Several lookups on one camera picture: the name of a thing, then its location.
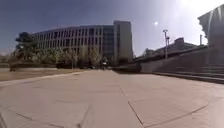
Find dark low planter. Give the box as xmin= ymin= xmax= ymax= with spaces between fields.
xmin=112 ymin=62 xmax=142 ymax=75

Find pale concrete slab pavement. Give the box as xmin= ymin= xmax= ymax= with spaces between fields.
xmin=0 ymin=69 xmax=224 ymax=128

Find large curved grey building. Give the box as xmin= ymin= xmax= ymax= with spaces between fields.
xmin=30 ymin=20 xmax=134 ymax=68

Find row of green trees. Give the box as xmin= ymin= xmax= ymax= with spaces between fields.
xmin=5 ymin=46 xmax=105 ymax=70

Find low building with flat roof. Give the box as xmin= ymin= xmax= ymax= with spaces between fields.
xmin=133 ymin=36 xmax=208 ymax=64

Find dry grass field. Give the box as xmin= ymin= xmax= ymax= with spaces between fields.
xmin=0 ymin=67 xmax=85 ymax=83

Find concrete steps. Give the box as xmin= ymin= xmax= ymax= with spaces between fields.
xmin=152 ymin=64 xmax=224 ymax=85

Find dark pine tree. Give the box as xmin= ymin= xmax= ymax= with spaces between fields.
xmin=14 ymin=31 xmax=39 ymax=63

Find pale building with overhanging roof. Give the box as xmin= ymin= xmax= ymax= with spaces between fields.
xmin=197 ymin=3 xmax=224 ymax=48

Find lamp post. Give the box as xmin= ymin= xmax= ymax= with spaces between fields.
xmin=162 ymin=28 xmax=171 ymax=63

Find grey concrete wall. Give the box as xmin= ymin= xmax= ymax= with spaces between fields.
xmin=139 ymin=46 xmax=224 ymax=75

